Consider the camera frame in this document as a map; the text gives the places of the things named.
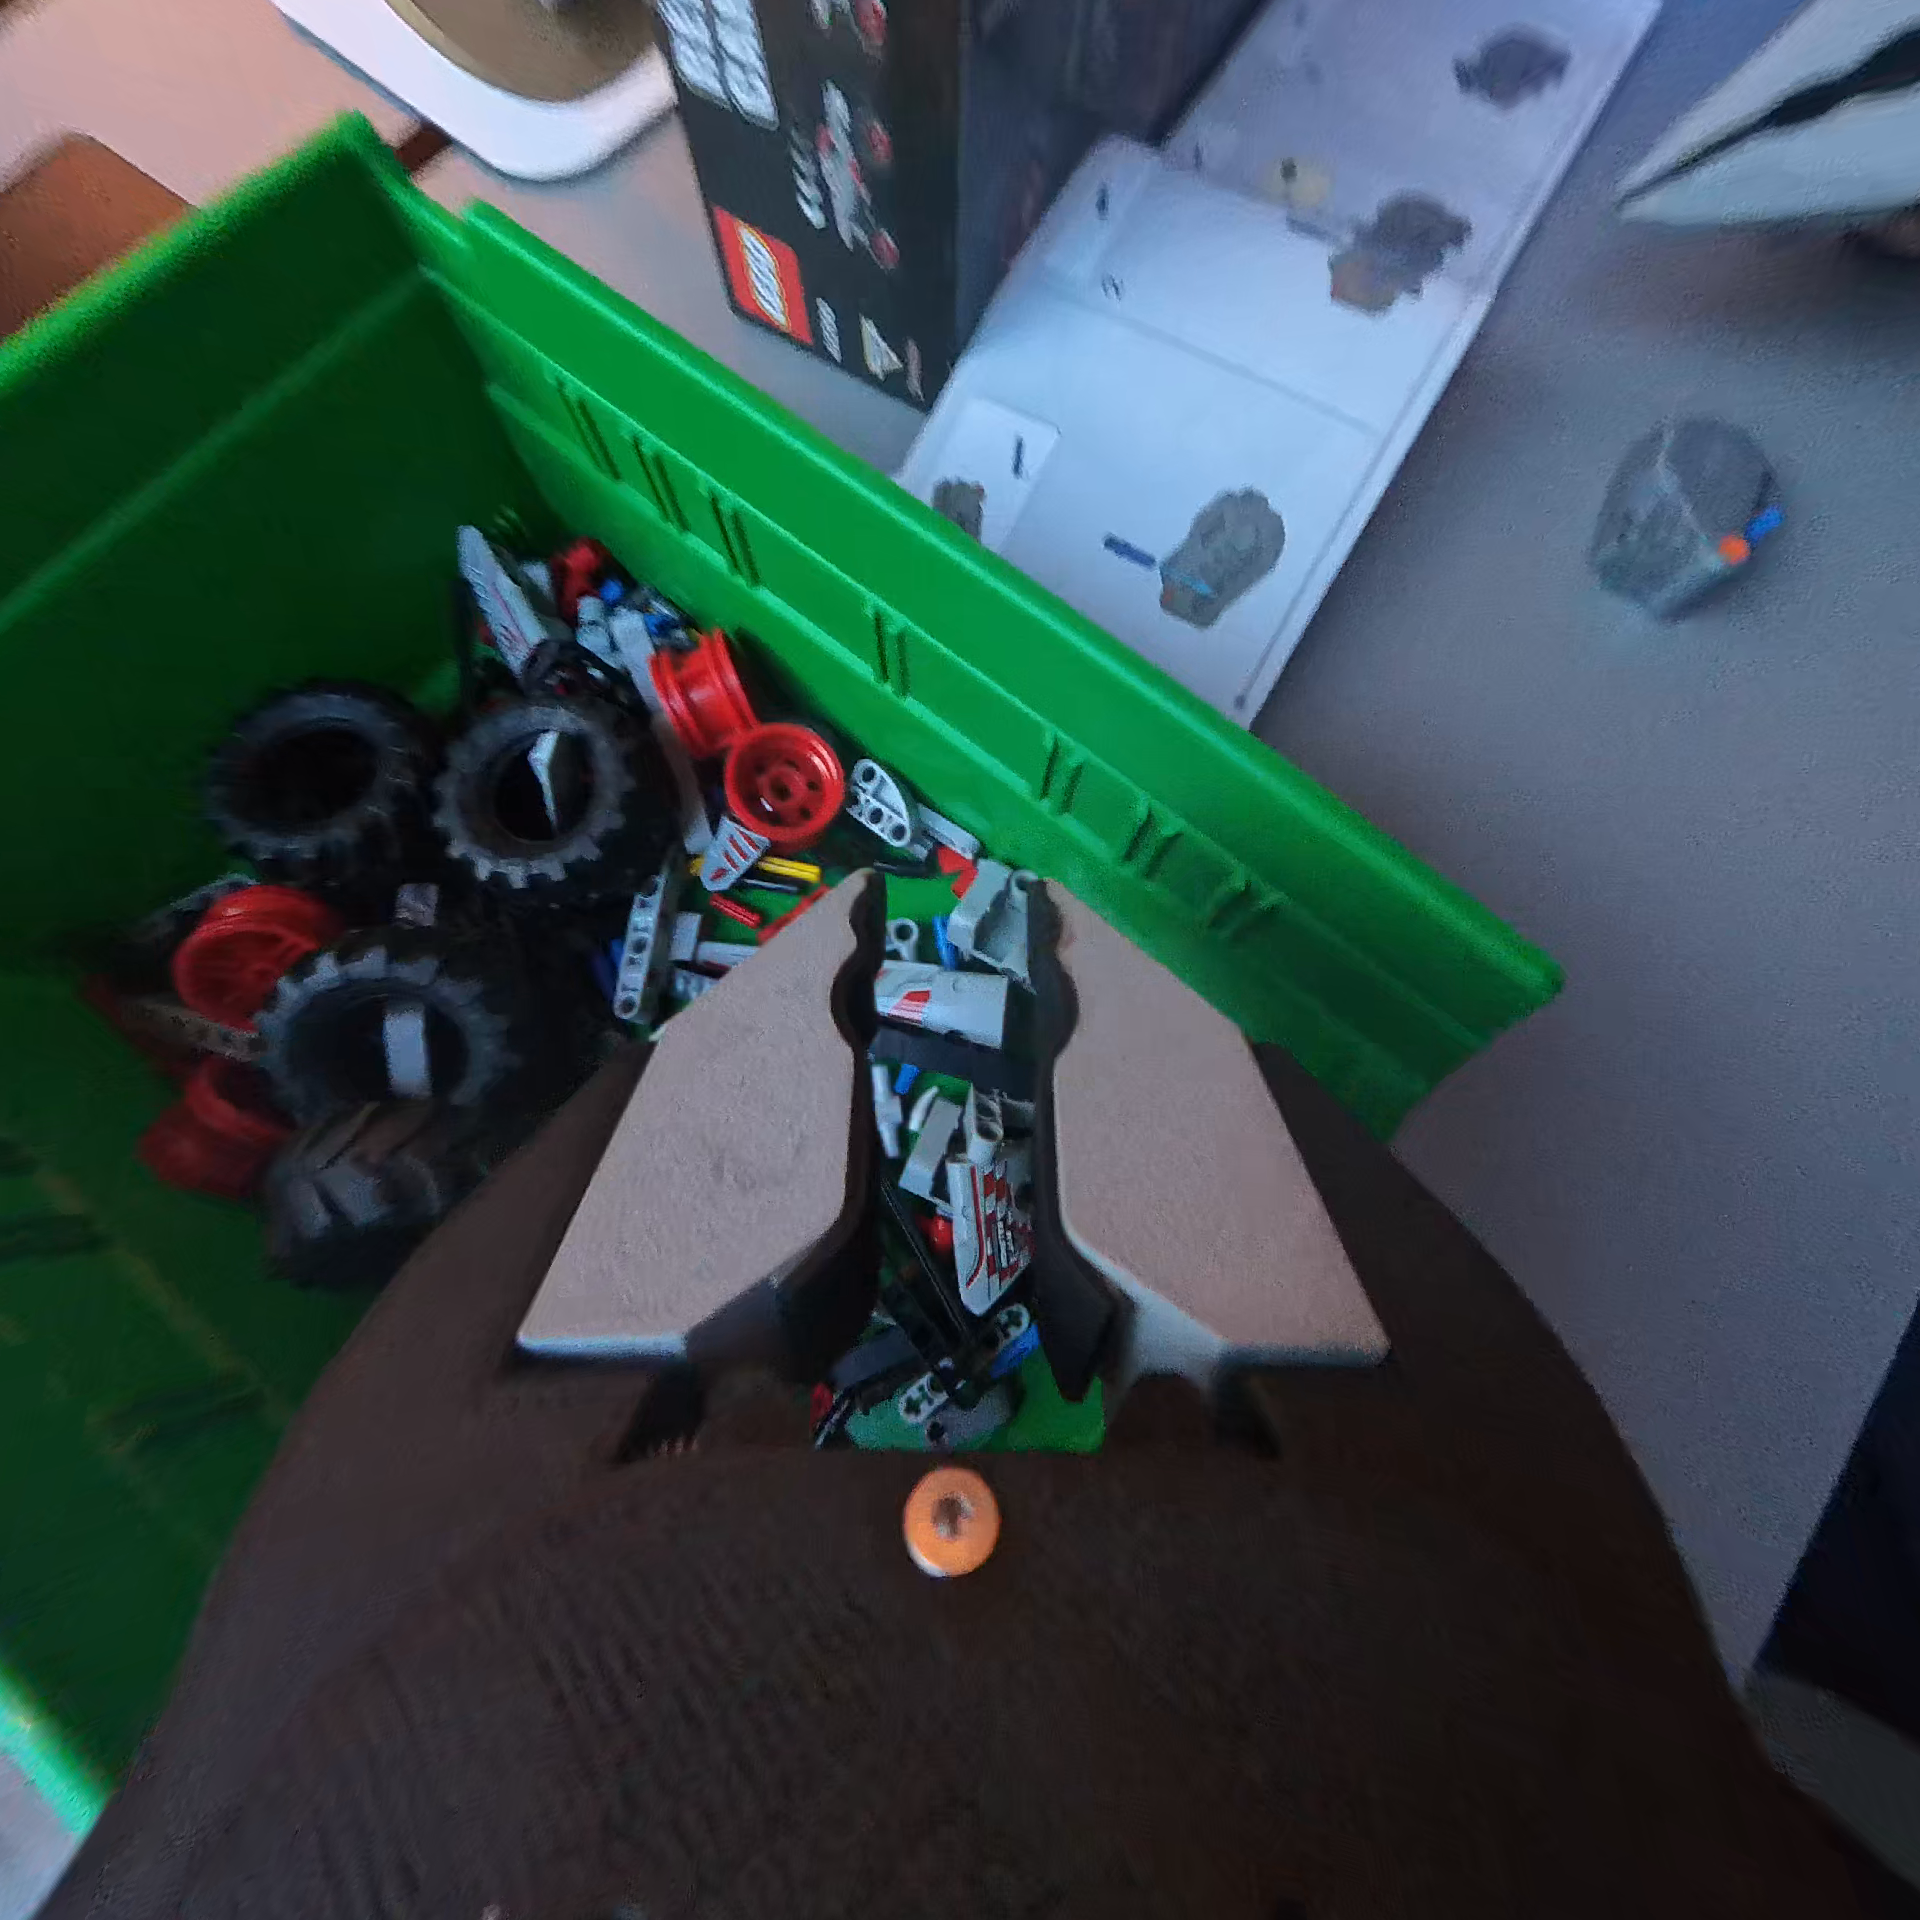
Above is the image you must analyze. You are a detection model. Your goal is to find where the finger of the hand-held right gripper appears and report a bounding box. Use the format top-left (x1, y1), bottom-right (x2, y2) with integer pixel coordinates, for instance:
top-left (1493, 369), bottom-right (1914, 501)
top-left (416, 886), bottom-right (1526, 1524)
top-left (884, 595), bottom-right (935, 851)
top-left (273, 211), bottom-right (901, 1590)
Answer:
top-left (1620, 0), bottom-right (1920, 195)
top-left (1620, 63), bottom-right (1920, 236)

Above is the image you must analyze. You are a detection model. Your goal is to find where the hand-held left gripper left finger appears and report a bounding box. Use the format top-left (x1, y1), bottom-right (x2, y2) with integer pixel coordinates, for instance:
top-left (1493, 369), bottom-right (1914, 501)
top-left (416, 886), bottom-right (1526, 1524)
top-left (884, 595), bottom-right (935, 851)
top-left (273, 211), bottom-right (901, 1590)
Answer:
top-left (516, 865), bottom-right (888, 1460)

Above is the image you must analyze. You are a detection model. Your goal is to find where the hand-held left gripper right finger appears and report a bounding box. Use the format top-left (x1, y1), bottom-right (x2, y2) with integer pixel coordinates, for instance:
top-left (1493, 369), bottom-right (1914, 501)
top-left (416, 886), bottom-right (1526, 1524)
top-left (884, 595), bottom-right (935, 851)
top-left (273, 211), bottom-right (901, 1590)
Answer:
top-left (1024, 872), bottom-right (1391, 1460)

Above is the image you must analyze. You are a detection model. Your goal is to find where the pile of small lego pieces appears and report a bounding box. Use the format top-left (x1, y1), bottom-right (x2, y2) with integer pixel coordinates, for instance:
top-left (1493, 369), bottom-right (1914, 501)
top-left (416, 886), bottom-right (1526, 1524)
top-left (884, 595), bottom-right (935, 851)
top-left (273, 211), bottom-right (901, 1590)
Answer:
top-left (449, 521), bottom-right (1114, 1456)

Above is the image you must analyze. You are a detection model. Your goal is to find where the green plastic bin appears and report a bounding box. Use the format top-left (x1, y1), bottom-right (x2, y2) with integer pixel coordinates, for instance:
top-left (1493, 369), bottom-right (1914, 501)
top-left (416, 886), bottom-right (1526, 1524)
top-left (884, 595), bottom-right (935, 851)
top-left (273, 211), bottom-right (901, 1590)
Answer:
top-left (0, 112), bottom-right (1566, 1840)

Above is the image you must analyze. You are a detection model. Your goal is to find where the black lego tire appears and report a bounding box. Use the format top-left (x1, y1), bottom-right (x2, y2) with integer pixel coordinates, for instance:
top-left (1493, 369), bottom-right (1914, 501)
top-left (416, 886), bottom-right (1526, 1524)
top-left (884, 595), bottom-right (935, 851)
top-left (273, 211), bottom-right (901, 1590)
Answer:
top-left (252, 920), bottom-right (521, 1128)
top-left (201, 680), bottom-right (447, 888)
top-left (257, 1105), bottom-right (470, 1296)
top-left (431, 693), bottom-right (681, 905)

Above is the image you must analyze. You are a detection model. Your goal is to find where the grey lego assembly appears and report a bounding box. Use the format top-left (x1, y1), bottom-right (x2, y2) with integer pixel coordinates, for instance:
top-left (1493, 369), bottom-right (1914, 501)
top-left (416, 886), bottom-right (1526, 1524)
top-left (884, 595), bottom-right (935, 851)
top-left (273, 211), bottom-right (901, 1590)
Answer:
top-left (1589, 416), bottom-right (1786, 622)

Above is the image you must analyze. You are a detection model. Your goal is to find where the red lego wheel rim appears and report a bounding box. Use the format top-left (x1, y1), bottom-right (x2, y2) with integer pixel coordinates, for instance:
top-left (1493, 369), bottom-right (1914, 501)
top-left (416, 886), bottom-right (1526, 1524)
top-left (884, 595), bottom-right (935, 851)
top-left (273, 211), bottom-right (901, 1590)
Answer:
top-left (720, 719), bottom-right (845, 854)
top-left (647, 625), bottom-right (753, 760)
top-left (134, 1055), bottom-right (297, 1203)
top-left (166, 883), bottom-right (346, 1037)

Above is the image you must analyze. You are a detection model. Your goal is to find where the black lego set box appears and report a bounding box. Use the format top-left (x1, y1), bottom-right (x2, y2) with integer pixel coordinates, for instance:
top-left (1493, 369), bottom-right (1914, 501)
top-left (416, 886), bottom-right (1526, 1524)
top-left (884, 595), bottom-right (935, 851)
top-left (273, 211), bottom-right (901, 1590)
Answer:
top-left (652, 0), bottom-right (1263, 411)

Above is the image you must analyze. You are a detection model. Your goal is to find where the white instruction booklet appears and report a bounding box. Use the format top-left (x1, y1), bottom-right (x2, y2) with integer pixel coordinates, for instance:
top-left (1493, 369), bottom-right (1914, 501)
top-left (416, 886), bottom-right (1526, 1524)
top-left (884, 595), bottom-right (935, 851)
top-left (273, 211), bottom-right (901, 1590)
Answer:
top-left (893, 0), bottom-right (1663, 731)

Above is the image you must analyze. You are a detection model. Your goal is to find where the white round stand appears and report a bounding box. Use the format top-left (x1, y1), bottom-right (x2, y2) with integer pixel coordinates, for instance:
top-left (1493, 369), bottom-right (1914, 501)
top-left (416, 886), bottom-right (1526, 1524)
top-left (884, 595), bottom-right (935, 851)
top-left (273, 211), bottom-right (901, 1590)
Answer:
top-left (269, 0), bottom-right (681, 182)

